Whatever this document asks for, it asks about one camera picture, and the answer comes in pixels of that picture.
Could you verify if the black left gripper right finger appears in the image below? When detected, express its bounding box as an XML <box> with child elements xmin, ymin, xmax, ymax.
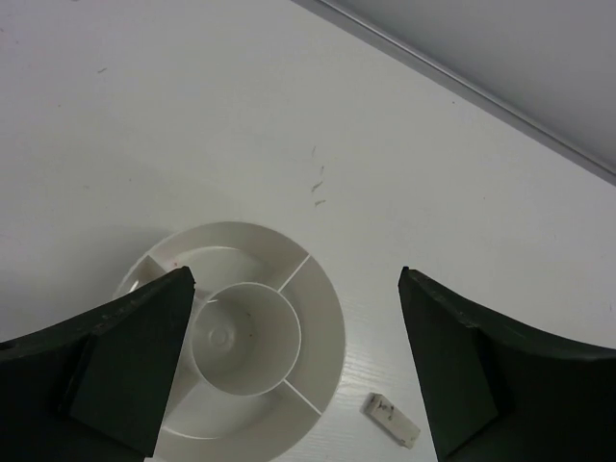
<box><xmin>398</xmin><ymin>268</ymin><xmax>615</xmax><ymax>461</ymax></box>

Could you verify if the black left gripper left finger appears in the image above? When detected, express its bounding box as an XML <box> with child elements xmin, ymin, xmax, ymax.
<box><xmin>1</xmin><ymin>267</ymin><xmax>195</xmax><ymax>461</ymax></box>

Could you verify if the white rectangular eraser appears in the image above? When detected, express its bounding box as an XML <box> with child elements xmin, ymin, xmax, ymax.
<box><xmin>362</xmin><ymin>393</ymin><xmax>421</xmax><ymax>449</ymax></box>

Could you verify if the white round divided container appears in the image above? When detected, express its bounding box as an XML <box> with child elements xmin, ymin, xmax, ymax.
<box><xmin>116</xmin><ymin>221</ymin><xmax>346</xmax><ymax>461</ymax></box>

